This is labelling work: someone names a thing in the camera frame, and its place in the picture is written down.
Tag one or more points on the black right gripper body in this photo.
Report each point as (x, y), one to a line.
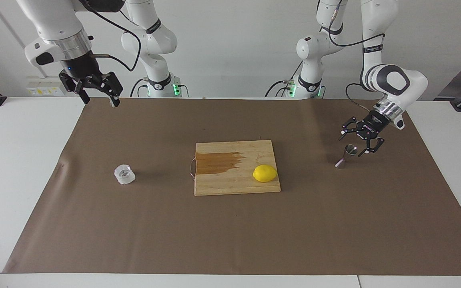
(80, 66)

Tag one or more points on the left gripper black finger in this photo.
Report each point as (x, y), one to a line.
(377, 144)
(348, 126)

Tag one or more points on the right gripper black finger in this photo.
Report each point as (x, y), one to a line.
(114, 86)
(65, 80)

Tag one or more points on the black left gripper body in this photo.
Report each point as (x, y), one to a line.
(374, 121)

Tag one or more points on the steel double jigger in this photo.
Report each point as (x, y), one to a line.
(350, 150)

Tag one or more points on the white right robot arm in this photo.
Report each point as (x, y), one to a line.
(54, 20)

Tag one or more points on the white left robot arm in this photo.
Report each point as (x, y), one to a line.
(394, 80)

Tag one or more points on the yellow lemon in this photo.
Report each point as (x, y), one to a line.
(265, 173)

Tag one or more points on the wooden cutting board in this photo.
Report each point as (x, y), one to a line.
(230, 184)

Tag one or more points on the brown paper table mat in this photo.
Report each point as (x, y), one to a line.
(134, 224)

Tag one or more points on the white wall socket strip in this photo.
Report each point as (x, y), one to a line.
(46, 87)

